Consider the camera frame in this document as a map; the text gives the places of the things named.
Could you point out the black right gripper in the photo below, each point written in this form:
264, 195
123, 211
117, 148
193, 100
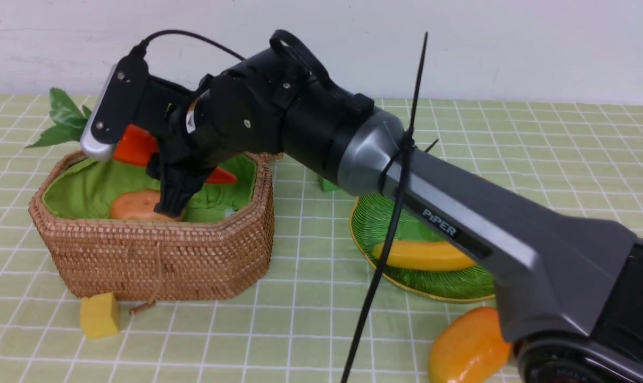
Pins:
162, 108

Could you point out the brown potato toy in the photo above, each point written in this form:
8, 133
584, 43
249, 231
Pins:
139, 206

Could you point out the orange carrot toy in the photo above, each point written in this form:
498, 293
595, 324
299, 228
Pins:
69, 123

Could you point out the yellow banana toy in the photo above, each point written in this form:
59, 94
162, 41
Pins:
427, 256

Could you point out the orange mango toy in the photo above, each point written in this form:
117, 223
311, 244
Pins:
471, 349

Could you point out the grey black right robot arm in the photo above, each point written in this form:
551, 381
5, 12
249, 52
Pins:
569, 290

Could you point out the woven wicker basket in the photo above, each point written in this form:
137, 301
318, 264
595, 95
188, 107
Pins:
222, 246

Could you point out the woven wicker basket lid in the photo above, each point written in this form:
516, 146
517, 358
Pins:
268, 157

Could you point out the green foam cube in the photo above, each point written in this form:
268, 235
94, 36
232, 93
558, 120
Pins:
326, 186

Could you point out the yellow foam cube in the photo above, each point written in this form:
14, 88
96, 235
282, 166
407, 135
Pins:
100, 316

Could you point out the green checkered tablecloth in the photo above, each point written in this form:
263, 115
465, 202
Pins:
296, 324

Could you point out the green leaf-shaped glass plate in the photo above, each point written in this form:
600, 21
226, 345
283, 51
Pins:
369, 222

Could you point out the black cable tie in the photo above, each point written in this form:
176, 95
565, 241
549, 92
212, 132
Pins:
404, 152

